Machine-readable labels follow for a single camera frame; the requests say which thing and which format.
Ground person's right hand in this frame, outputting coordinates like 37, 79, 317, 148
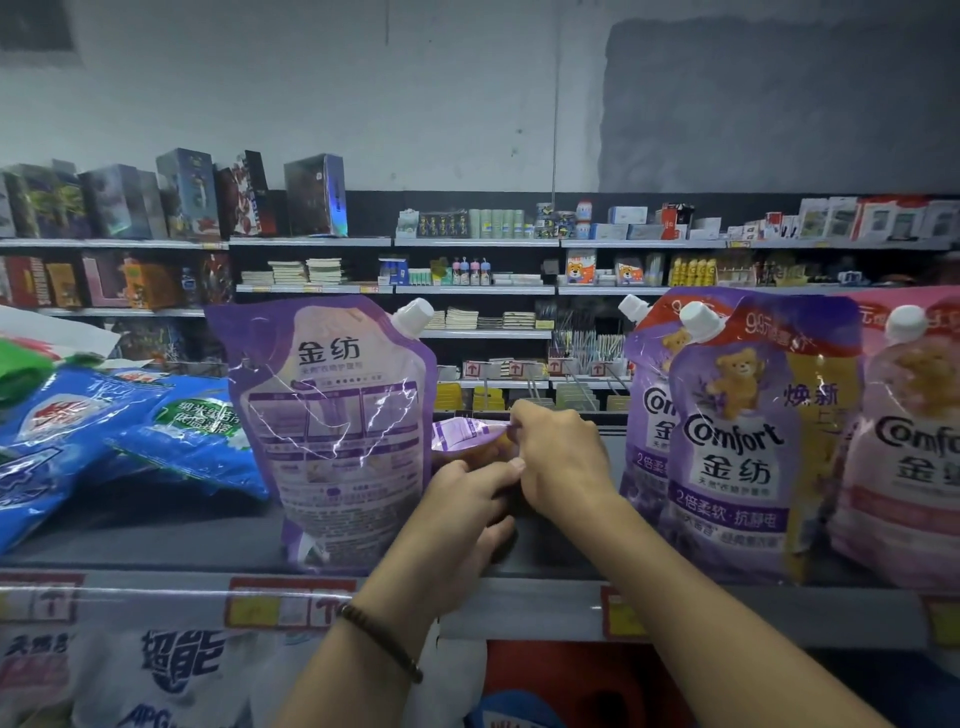
507, 397, 621, 525

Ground person's left hand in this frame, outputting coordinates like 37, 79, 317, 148
369, 456, 528, 618

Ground grey metal shelf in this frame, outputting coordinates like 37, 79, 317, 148
0, 412, 960, 728

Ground pink Comfort softener pouches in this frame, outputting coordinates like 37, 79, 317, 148
828, 285, 960, 593

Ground person's right forearm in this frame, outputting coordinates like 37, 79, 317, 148
568, 487, 903, 728

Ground person's left forearm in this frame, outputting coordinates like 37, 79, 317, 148
276, 577, 453, 728

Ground large red detergent bottle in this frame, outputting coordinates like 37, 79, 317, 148
465, 640, 650, 728

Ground dark background shelf unit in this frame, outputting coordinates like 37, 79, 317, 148
0, 187, 960, 423

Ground row of yellow packs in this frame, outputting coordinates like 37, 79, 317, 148
433, 381, 513, 416

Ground red-framed price tag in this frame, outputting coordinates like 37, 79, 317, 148
921, 595, 960, 648
0, 573, 86, 626
223, 576, 360, 630
598, 583, 656, 641

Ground row of small bottles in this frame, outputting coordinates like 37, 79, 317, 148
373, 250, 873, 291

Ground stacks of folded white packs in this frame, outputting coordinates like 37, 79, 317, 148
238, 256, 558, 336

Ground row of colourful boxes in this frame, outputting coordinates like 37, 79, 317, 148
0, 250, 236, 315

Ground row of small toiletry boxes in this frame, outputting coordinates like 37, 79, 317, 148
391, 195, 960, 246

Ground row of boxed goods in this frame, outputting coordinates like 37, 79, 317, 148
0, 147, 351, 243

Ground dark beaded bracelet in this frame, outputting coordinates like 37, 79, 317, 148
334, 598, 428, 686

